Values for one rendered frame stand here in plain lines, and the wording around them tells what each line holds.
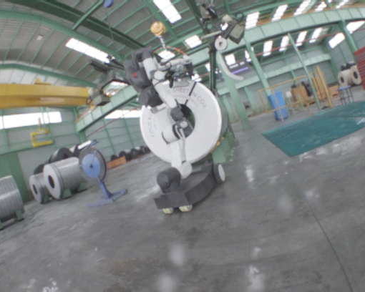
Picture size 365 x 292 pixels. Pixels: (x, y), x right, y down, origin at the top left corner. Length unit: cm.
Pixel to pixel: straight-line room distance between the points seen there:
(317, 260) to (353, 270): 15
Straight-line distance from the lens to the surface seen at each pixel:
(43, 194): 838
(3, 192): 558
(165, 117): 158
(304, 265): 70
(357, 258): 72
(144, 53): 152
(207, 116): 222
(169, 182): 129
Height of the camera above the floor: 55
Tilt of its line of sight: 3 degrees down
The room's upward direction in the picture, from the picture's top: 20 degrees counter-clockwise
